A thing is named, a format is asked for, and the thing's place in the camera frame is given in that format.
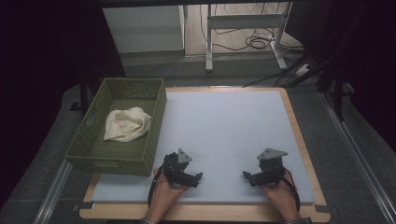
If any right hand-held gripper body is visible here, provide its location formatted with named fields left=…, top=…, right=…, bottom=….
left=250, top=147, right=290, bottom=189

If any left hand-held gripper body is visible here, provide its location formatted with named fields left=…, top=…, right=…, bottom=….
left=162, top=147, right=194, bottom=189

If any green woven basket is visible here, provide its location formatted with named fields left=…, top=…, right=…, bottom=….
left=64, top=77, right=168, bottom=177

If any cream printed cloth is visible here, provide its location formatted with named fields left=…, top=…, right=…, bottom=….
left=103, top=106, right=153, bottom=144

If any person's right hand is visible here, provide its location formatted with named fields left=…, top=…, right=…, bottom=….
left=261, top=169, right=303, bottom=222

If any person's left hand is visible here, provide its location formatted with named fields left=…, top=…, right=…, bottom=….
left=144, top=167, right=189, bottom=224

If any light blue foam mat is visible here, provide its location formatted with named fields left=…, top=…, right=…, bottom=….
left=92, top=90, right=317, bottom=205

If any black metal stand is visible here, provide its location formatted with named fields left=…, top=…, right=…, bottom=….
left=69, top=74, right=95, bottom=114
left=317, top=46, right=357, bottom=123

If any white power strip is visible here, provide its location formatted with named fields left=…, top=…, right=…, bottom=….
left=293, top=63, right=312, bottom=77

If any white cabinet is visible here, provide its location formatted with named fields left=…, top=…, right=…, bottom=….
left=102, top=5, right=186, bottom=54

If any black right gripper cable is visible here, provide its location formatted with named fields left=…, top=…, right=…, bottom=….
left=281, top=172, right=302, bottom=213

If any aluminium rail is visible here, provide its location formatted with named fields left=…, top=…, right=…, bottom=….
left=32, top=160, right=75, bottom=224
left=318, top=91, right=396, bottom=219

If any black floor cable bundle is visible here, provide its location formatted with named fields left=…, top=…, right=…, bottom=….
left=199, top=3, right=304, bottom=53

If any white metal desk frame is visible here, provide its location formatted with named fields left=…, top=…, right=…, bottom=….
left=205, top=2, right=294, bottom=73

